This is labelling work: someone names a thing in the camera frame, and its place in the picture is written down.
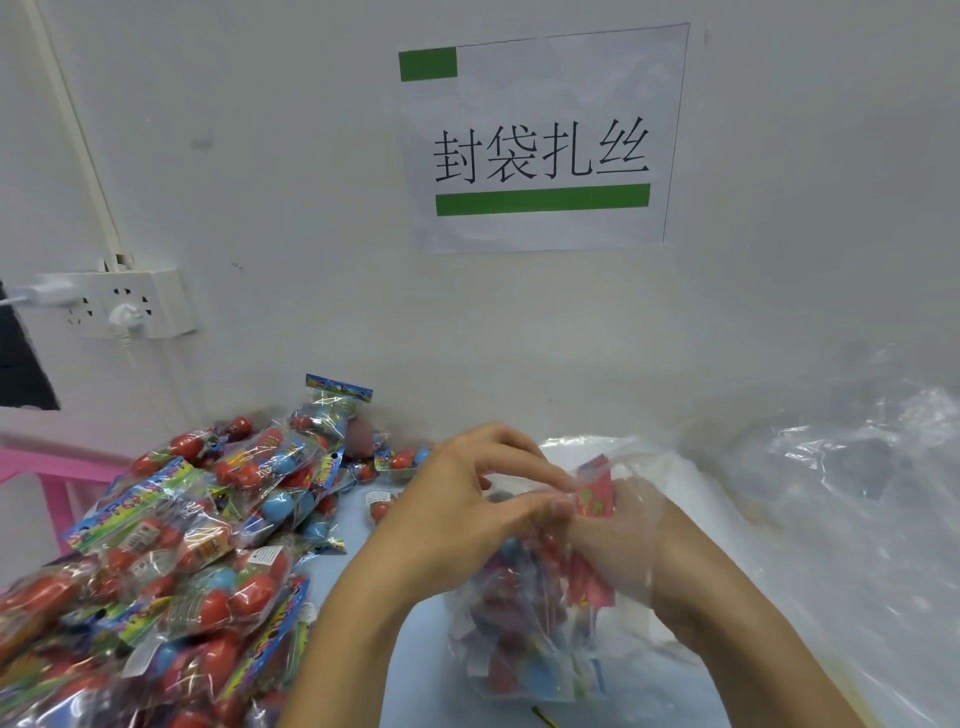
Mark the person's right hand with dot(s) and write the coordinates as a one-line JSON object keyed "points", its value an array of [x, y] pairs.
{"points": [[630, 540]]}

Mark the person's left hand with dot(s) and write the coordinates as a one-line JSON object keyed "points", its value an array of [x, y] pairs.
{"points": [[427, 525]]}

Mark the person's left fingers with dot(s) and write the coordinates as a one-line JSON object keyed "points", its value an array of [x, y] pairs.
{"points": [[517, 487]]}

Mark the person's right fingers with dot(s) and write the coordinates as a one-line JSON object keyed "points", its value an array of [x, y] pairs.
{"points": [[585, 529]]}

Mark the clear bag with packets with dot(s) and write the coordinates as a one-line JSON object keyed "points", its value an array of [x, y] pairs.
{"points": [[525, 630]]}

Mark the person's right forearm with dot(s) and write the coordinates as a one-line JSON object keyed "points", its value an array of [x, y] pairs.
{"points": [[742, 645]]}

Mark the person's left forearm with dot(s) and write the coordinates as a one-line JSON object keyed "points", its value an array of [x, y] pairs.
{"points": [[352, 660]]}

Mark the small yellow twist tie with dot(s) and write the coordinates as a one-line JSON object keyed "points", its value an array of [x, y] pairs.
{"points": [[545, 716]]}

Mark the large clear plastic sheet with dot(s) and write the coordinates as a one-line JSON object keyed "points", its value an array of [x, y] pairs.
{"points": [[840, 510]]}

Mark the pile of colourful toy packets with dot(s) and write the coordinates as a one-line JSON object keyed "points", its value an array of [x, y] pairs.
{"points": [[187, 570]]}

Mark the white paper sign green bars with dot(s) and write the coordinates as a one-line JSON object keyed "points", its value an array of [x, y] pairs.
{"points": [[540, 112]]}

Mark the white power strip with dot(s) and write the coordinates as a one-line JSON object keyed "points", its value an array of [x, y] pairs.
{"points": [[161, 296]]}

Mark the pink plastic stool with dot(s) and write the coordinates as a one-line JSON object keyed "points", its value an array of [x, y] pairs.
{"points": [[52, 472]]}

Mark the white charger plug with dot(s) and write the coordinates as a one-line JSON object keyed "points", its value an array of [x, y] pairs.
{"points": [[46, 289]]}

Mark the black panel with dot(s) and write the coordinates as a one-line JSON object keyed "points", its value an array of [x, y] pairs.
{"points": [[21, 360]]}

